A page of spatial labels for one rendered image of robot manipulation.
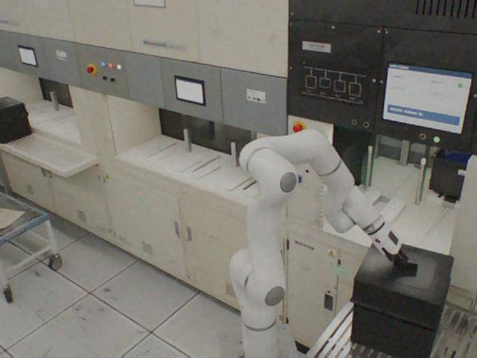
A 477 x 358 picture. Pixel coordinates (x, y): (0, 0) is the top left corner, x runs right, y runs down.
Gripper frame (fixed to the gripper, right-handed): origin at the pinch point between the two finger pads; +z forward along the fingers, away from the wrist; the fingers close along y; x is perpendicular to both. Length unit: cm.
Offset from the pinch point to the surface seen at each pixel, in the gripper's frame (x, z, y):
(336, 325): 36.4, 8.8, -8.5
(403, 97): -25, -43, 31
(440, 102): -35, -35, 29
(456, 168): -5, 4, 80
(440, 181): 5, 6, 81
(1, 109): 208, -203, 52
